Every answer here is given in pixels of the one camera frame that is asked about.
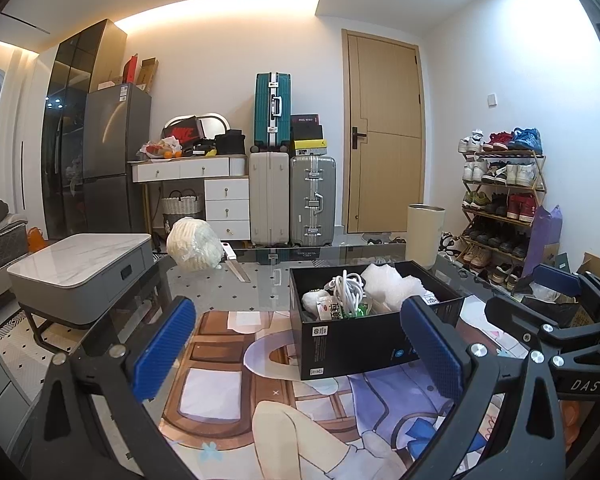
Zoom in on white black sneakers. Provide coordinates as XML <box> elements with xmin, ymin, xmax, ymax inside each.
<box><xmin>437</xmin><ymin>232</ymin><xmax>464</xmax><ymax>262</ymax></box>

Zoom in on yellow black box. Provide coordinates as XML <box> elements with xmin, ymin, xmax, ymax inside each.
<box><xmin>291</xmin><ymin>139</ymin><xmax>327</xmax><ymax>157</ymax></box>

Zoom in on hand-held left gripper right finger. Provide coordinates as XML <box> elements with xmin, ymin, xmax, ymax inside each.
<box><xmin>400</xmin><ymin>296</ymin><xmax>566</xmax><ymax>480</ymax></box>

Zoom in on tall brown carton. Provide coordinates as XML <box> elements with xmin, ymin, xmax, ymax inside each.
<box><xmin>139</xmin><ymin>58</ymin><xmax>159</xmax><ymax>92</ymax></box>

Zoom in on rows of shoes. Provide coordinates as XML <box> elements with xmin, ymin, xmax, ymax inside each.
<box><xmin>457</xmin><ymin>127</ymin><xmax>546</xmax><ymax>286</ymax></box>

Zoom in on white rounded mirror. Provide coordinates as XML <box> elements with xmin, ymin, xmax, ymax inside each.
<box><xmin>200</xmin><ymin>112</ymin><xmax>231</xmax><ymax>141</ymax></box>

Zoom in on purple bag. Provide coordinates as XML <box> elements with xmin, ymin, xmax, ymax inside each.
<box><xmin>530</xmin><ymin>205</ymin><xmax>563</xmax><ymax>271</ymax></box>

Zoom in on wicker basket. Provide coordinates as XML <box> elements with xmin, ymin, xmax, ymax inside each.
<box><xmin>161</xmin><ymin>190</ymin><xmax>203</xmax><ymax>231</ymax></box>

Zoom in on dark flat box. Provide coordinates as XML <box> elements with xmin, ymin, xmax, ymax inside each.
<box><xmin>290</xmin><ymin>114</ymin><xmax>323</xmax><ymax>141</ymax></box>

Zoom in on green white medicine packet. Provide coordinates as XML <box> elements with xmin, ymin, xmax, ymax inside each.
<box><xmin>327</xmin><ymin>300</ymin><xmax>373</xmax><ymax>322</ymax></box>

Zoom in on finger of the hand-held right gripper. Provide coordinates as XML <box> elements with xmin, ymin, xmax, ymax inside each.
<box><xmin>532</xmin><ymin>263</ymin><xmax>600</xmax><ymax>321</ymax></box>
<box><xmin>484</xmin><ymin>294</ymin><xmax>600</xmax><ymax>403</ymax></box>

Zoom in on white cable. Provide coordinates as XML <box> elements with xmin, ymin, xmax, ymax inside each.
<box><xmin>329</xmin><ymin>270</ymin><xmax>369</xmax><ymax>313</ymax></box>

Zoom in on silver suitcase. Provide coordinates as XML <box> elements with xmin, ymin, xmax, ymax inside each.
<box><xmin>289</xmin><ymin>156</ymin><xmax>337</xmax><ymax>248</ymax></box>

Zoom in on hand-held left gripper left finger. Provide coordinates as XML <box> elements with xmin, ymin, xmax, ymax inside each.
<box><xmin>10</xmin><ymin>296</ymin><xmax>197</xmax><ymax>480</ymax></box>

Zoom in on red shoe box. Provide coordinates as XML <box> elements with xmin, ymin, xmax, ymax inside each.
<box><xmin>161</xmin><ymin>116</ymin><xmax>203</xmax><ymax>148</ymax></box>

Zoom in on printed table mat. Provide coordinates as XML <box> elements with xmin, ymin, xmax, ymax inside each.
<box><xmin>160</xmin><ymin>290</ymin><xmax>571</xmax><ymax>480</ymax></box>

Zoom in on gold metal shoe rack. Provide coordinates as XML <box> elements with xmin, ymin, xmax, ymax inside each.
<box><xmin>461</xmin><ymin>149</ymin><xmax>547</xmax><ymax>288</ymax></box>

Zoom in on white crinkled plastic bag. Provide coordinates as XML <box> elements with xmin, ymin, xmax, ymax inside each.
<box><xmin>362</xmin><ymin>262</ymin><xmax>429</xmax><ymax>311</ymax></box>

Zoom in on grey fridge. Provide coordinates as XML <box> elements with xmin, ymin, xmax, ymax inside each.
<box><xmin>82</xmin><ymin>82</ymin><xmax>152</xmax><ymax>235</ymax></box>

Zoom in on black bag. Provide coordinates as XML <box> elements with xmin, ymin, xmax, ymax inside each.
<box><xmin>214</xmin><ymin>129</ymin><xmax>246</xmax><ymax>157</ymax></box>

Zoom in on red flat carton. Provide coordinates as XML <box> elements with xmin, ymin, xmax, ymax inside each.
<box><xmin>122</xmin><ymin>54</ymin><xmax>140</xmax><ymax>86</ymax></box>

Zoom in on bag of oranges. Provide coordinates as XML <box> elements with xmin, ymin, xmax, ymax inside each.
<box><xmin>140</xmin><ymin>140</ymin><xmax>183</xmax><ymax>161</ymax></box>

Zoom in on grey marble-top coffee table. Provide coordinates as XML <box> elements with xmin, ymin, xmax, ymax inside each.
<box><xmin>7</xmin><ymin>233</ymin><xmax>155</xmax><ymax>348</ymax></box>

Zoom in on black cardboard box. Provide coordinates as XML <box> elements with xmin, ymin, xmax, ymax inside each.
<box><xmin>289</xmin><ymin>260</ymin><xmax>466</xmax><ymax>381</ymax></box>

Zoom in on dark tall cabinet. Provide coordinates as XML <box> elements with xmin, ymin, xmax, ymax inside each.
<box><xmin>41</xmin><ymin>19</ymin><xmax>128</xmax><ymax>241</ymax></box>

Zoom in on beige suitcase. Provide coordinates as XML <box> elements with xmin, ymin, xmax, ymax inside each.
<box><xmin>249</xmin><ymin>150</ymin><xmax>291</xmax><ymax>247</ymax></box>

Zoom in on grey sofa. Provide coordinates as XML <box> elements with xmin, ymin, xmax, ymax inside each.
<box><xmin>0</xmin><ymin>185</ymin><xmax>31</xmax><ymax>281</ymax></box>

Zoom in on beige cylinder bin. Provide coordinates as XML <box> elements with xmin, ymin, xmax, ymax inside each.
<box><xmin>406</xmin><ymin>203</ymin><xmax>445</xmax><ymax>261</ymax></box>

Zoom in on teal suitcase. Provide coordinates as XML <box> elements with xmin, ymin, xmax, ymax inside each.
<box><xmin>253</xmin><ymin>72</ymin><xmax>292</xmax><ymax>153</ymax></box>

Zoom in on white bundle in plastic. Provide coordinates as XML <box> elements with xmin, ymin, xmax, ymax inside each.
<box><xmin>166</xmin><ymin>217</ymin><xmax>224</xmax><ymax>270</ymax></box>

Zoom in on white desk with drawers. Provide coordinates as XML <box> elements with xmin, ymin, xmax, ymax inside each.
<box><xmin>127</xmin><ymin>156</ymin><xmax>251</xmax><ymax>241</ymax></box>

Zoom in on wooden door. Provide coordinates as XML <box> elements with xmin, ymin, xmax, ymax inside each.
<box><xmin>341</xmin><ymin>29</ymin><xmax>426</xmax><ymax>235</ymax></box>

